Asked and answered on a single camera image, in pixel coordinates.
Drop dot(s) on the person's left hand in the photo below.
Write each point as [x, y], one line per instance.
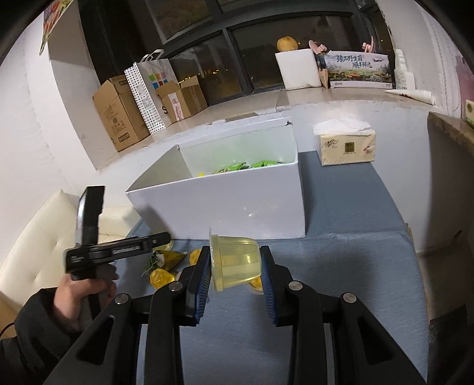
[70, 300]

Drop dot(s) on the wall poster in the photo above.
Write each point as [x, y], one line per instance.
[53, 20]

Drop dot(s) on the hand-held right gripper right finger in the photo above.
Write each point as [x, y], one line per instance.
[268, 288]

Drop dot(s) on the beige device on counter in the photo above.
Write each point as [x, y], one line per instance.
[470, 113]

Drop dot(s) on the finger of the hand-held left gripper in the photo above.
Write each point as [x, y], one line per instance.
[140, 246]

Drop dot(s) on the white cardboard box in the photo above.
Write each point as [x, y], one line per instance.
[229, 207]

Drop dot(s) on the black window frame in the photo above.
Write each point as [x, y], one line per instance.
[239, 59]

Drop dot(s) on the green seaweed packet picture side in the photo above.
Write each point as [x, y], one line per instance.
[229, 168]

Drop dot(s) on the pink plastic item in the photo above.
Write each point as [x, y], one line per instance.
[369, 45]
[317, 50]

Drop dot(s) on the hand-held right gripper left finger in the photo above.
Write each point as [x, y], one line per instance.
[200, 285]

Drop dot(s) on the orange jelly cup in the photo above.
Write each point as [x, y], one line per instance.
[195, 257]

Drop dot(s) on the pale yellow jelly cup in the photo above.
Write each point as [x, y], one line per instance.
[235, 263]

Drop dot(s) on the green seaweed packet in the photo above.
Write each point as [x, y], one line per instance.
[266, 163]

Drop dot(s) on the polka-dot paper bag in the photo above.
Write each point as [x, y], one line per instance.
[148, 96]

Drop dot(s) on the blue tablecloth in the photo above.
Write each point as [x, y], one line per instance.
[351, 240]

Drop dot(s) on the cream leather sofa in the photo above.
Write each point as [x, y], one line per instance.
[37, 240]

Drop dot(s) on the green triangular snack packet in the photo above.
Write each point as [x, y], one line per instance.
[166, 259]

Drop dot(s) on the yellow pomelo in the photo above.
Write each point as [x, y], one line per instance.
[287, 43]

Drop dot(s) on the white plastic bottle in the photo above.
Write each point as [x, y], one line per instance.
[403, 74]

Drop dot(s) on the large cardboard box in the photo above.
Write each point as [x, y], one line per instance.
[118, 114]

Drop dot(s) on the small open cardboard box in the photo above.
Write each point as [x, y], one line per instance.
[181, 100]

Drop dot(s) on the printed gift box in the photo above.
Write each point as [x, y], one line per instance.
[357, 70]

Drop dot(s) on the rolled white paper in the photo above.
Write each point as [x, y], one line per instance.
[411, 95]

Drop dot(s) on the white foam box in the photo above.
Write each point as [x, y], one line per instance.
[298, 68]

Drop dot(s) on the tissue pack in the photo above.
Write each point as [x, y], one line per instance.
[346, 146]

